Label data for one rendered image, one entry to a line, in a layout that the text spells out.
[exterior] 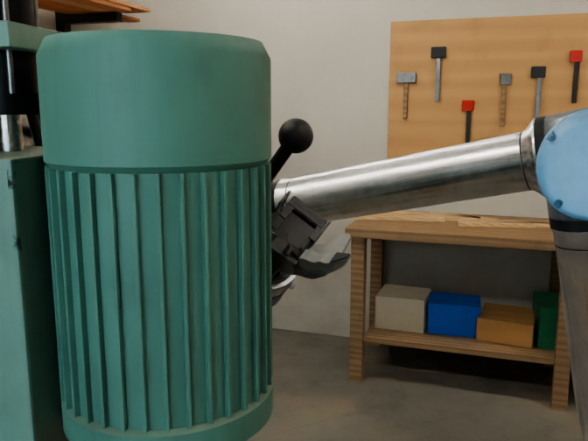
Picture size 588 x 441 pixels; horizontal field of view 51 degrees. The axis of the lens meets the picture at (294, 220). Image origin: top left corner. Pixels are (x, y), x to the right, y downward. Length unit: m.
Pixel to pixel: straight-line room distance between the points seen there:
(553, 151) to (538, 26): 2.96
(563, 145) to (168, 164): 0.46
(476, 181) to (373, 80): 2.86
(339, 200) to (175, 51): 0.62
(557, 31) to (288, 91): 1.56
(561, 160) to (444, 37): 2.98
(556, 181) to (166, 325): 0.47
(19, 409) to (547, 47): 3.39
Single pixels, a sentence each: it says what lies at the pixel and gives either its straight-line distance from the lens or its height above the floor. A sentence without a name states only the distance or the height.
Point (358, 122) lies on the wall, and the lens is 3.76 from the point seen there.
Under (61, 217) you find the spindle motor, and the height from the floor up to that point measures 1.38.
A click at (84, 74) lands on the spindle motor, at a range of 0.43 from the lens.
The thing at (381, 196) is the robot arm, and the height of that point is 1.32.
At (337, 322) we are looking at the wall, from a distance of 4.02.
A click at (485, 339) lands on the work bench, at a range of 3.42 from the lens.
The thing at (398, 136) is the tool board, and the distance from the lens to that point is 3.70.
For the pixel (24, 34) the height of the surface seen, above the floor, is 1.51.
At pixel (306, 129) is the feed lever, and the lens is 0.60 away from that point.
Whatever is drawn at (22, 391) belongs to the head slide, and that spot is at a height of 1.24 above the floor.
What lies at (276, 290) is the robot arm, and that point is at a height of 1.20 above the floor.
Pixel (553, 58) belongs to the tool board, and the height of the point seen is 1.72.
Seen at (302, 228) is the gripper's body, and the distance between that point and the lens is 0.79.
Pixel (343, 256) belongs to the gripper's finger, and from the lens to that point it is 0.70.
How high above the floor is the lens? 1.45
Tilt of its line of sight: 10 degrees down
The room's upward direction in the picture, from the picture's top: straight up
